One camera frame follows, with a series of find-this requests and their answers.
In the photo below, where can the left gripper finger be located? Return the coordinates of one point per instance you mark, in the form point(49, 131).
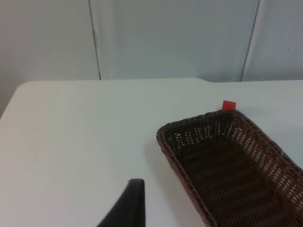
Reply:
point(129, 208)

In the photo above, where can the red cube block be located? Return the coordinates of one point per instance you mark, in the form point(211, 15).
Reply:
point(229, 105)

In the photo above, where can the dark brown wicker basket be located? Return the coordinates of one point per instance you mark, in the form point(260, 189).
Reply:
point(227, 170)

